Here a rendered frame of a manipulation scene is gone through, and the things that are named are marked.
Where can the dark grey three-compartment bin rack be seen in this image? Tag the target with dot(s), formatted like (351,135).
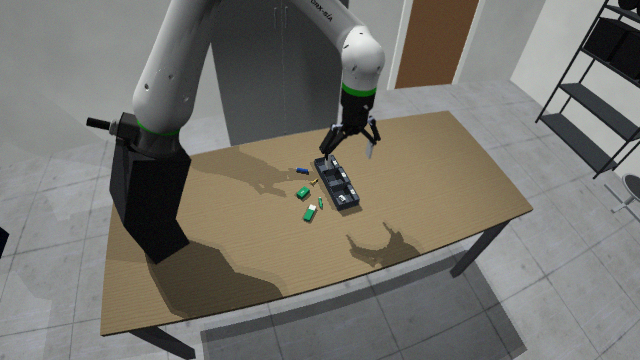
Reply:
(337,183)

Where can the green and white eraser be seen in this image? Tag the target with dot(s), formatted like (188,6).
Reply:
(309,213)

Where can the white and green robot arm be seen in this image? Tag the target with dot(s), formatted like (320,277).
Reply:
(164,98)

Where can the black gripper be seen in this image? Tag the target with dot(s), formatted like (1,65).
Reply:
(335,136)

